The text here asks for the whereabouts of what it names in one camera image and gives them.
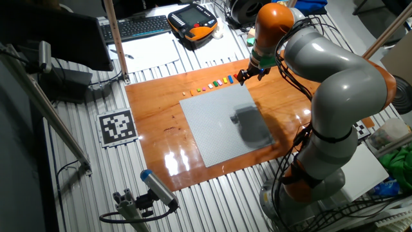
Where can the black round spool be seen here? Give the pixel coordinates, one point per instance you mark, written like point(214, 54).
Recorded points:
point(244, 11)

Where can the slanted bare frame post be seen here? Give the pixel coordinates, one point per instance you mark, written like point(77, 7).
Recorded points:
point(386, 32)

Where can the black white checkerboard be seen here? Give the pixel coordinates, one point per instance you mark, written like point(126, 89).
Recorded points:
point(362, 129)

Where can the dark pen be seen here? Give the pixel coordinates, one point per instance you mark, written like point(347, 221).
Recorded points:
point(121, 54)

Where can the grey Lego baseplate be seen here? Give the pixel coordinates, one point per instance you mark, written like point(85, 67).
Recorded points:
point(206, 122)

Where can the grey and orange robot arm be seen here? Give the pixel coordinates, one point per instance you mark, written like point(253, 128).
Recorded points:
point(347, 90)

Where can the blue cloth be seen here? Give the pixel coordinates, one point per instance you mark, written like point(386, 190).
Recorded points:
point(309, 6)

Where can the small tan block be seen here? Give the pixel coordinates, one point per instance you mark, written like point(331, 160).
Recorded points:
point(251, 33)

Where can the slanted frame post with bracket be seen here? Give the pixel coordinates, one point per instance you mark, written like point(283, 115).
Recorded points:
point(115, 38)

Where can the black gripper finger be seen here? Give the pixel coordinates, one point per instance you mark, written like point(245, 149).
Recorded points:
point(264, 74)
point(243, 77)

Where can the white flat box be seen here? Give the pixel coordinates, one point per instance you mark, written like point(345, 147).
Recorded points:
point(363, 174)

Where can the small green block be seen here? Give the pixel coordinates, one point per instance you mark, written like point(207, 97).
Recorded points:
point(251, 42)

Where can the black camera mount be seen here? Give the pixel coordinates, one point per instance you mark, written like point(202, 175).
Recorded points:
point(144, 203)

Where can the glossy wooden board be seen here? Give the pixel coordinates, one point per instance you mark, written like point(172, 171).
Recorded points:
point(154, 129)

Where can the silver camera with blue end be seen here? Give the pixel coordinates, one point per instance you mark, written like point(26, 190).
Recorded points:
point(157, 187)

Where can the green Lego brick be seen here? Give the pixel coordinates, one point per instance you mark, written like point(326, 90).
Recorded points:
point(215, 83)

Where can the clear plastic jar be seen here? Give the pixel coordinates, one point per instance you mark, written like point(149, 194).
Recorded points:
point(389, 132)

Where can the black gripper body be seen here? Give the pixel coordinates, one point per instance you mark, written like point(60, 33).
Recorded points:
point(257, 68)

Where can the black white fiducial marker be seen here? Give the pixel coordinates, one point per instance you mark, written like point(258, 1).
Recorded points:
point(117, 127)

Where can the black computer keyboard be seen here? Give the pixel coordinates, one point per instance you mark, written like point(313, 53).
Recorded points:
point(135, 28)

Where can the dark box under monitor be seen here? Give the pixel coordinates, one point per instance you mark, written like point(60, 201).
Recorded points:
point(67, 85)

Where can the yellow Lego brick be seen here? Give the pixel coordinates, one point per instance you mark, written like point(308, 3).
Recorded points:
point(225, 80)

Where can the long aluminium frame beam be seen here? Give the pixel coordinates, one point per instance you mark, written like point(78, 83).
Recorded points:
point(42, 103)

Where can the pink Lego brick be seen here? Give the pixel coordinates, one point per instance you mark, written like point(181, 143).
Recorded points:
point(219, 82)

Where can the black computer monitor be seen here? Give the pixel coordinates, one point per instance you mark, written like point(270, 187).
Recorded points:
point(58, 32)

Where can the green cloth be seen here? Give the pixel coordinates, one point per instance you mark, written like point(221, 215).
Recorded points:
point(402, 167)

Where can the short aluminium profile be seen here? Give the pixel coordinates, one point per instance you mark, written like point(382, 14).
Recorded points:
point(128, 209)

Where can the orange black teach pendant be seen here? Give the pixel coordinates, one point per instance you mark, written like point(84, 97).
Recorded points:
point(193, 21)

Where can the white ribbed plastic part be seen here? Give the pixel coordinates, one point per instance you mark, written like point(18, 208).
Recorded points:
point(394, 219)

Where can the orange Lego brick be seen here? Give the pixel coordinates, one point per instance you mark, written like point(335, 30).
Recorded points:
point(192, 92)

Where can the silver camera on beam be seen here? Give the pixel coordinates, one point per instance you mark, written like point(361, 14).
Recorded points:
point(45, 56)

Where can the blue plastic bag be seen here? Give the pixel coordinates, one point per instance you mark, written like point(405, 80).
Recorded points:
point(386, 188)

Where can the white Lego brick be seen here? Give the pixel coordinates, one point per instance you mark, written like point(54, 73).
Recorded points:
point(210, 86)

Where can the black ribbed round object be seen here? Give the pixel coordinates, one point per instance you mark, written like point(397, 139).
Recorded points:
point(404, 96)

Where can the white crumpled tissue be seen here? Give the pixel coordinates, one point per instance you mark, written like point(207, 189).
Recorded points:
point(218, 31)

